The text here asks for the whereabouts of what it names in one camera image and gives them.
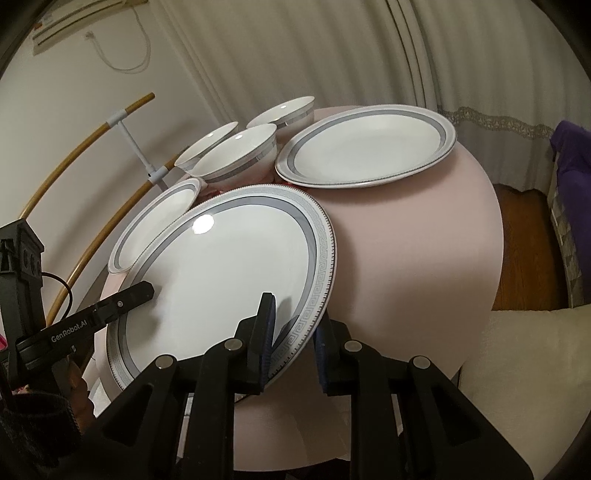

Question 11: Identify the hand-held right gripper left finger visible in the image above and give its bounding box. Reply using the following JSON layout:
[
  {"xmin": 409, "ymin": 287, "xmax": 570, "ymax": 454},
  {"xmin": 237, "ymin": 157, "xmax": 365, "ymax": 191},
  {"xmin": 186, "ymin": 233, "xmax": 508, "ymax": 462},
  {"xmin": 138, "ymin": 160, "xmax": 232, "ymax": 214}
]
[{"xmin": 95, "ymin": 292, "xmax": 278, "ymax": 480}]

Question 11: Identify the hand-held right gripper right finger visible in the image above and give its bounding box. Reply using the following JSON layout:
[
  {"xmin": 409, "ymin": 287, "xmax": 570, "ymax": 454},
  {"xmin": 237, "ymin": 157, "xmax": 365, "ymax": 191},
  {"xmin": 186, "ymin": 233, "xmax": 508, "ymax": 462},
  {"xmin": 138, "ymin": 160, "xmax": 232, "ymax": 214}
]
[{"xmin": 313, "ymin": 314, "xmax": 536, "ymax": 480}]

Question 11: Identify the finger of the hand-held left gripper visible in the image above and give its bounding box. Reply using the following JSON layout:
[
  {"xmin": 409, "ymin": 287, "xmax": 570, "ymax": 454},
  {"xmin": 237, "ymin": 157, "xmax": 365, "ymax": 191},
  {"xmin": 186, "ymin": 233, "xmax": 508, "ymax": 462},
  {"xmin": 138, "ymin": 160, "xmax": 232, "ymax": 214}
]
[{"xmin": 98, "ymin": 281, "xmax": 156, "ymax": 325}]

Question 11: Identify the large plate key-pattern rim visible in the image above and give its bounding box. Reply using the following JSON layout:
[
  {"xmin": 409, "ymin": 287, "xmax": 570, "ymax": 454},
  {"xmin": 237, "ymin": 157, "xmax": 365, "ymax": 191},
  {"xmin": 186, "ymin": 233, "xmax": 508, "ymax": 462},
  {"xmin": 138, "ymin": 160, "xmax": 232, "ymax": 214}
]
[{"xmin": 106, "ymin": 185, "xmax": 341, "ymax": 394}]

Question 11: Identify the small plate grey band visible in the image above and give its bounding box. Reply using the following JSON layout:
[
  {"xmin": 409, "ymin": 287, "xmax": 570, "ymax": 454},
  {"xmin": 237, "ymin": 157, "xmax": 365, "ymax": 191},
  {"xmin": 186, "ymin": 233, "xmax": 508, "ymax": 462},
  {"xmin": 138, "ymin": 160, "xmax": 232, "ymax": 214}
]
[{"xmin": 107, "ymin": 178, "xmax": 205, "ymax": 276}]

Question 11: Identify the white bowl grey band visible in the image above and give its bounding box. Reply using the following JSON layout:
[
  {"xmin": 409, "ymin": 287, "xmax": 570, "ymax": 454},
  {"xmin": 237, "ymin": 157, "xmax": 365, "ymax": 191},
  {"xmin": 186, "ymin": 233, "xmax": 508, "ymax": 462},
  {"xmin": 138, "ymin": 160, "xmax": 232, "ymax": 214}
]
[
  {"xmin": 174, "ymin": 121, "xmax": 240, "ymax": 177},
  {"xmin": 246, "ymin": 95, "xmax": 317, "ymax": 140},
  {"xmin": 191, "ymin": 124, "xmax": 278, "ymax": 193}
]

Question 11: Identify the large plate grey band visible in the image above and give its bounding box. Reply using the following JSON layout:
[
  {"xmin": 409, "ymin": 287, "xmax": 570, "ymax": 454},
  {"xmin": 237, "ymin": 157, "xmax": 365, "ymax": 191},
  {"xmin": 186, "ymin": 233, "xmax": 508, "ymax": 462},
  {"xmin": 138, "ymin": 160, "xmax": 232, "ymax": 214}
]
[{"xmin": 275, "ymin": 104, "xmax": 458, "ymax": 190}]

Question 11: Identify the person's left forearm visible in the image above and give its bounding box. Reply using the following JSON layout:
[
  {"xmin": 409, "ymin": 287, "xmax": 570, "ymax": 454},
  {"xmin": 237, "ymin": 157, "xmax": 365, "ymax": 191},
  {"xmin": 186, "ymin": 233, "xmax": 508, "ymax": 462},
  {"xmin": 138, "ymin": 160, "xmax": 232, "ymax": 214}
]
[{"xmin": 0, "ymin": 390, "xmax": 88, "ymax": 469}]

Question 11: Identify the person's left hand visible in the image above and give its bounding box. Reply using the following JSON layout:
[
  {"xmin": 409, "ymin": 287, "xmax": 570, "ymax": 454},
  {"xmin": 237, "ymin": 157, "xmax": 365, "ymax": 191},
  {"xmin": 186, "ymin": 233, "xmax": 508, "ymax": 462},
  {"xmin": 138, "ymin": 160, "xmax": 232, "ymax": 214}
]
[{"xmin": 68, "ymin": 361, "xmax": 96, "ymax": 419}]

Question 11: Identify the round pink table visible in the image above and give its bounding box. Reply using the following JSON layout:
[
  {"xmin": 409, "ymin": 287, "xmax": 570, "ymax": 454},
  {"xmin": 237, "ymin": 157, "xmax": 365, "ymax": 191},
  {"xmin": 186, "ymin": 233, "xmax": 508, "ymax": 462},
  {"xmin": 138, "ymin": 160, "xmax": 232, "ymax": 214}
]
[{"xmin": 95, "ymin": 106, "xmax": 504, "ymax": 472}]

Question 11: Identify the white bar stand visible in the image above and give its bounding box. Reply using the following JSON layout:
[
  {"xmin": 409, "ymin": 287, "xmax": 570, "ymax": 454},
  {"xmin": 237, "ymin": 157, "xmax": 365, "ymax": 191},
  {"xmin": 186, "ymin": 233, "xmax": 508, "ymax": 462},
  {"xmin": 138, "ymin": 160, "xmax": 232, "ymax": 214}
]
[{"xmin": 105, "ymin": 108, "xmax": 182, "ymax": 190}]

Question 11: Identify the cream cushion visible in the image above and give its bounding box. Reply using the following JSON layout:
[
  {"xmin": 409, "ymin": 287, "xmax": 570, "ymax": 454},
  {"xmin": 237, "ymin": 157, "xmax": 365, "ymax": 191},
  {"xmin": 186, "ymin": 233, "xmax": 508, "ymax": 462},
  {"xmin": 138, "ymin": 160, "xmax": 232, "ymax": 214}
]
[{"xmin": 457, "ymin": 305, "xmax": 591, "ymax": 480}]

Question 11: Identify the white air conditioner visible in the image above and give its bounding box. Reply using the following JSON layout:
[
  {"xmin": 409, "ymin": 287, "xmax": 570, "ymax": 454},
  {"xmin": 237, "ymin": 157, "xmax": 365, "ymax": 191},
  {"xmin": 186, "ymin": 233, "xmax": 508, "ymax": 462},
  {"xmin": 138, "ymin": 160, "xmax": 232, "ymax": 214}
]
[{"xmin": 32, "ymin": 0, "xmax": 139, "ymax": 56}]

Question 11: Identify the beige curtain panel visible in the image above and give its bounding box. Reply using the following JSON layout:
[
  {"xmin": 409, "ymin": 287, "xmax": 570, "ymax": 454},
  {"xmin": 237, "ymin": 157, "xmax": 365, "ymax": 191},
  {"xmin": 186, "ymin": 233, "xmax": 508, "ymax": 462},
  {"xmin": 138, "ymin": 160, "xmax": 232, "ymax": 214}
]
[
  {"xmin": 152, "ymin": 0, "xmax": 430, "ymax": 153},
  {"xmin": 402, "ymin": 0, "xmax": 591, "ymax": 192}
]

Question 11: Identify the purple cloth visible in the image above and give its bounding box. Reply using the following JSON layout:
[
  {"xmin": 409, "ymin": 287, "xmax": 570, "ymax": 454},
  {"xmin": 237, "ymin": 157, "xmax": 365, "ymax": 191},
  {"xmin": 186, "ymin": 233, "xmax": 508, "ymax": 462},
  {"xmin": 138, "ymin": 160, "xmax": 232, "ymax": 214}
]
[{"xmin": 551, "ymin": 119, "xmax": 591, "ymax": 190}]

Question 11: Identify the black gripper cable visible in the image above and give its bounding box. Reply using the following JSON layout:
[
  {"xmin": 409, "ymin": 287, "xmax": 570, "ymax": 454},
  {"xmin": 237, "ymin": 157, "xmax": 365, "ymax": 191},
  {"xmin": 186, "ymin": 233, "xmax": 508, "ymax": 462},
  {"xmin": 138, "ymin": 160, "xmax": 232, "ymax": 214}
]
[{"xmin": 41, "ymin": 271, "xmax": 73, "ymax": 324}]

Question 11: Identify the white air conditioner cord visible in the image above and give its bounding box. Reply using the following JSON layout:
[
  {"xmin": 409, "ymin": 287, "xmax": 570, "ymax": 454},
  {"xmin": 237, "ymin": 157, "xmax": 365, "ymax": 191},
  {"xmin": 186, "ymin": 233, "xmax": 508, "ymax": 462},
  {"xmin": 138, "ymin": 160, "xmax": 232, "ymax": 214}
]
[{"xmin": 84, "ymin": 4, "xmax": 151, "ymax": 75}]

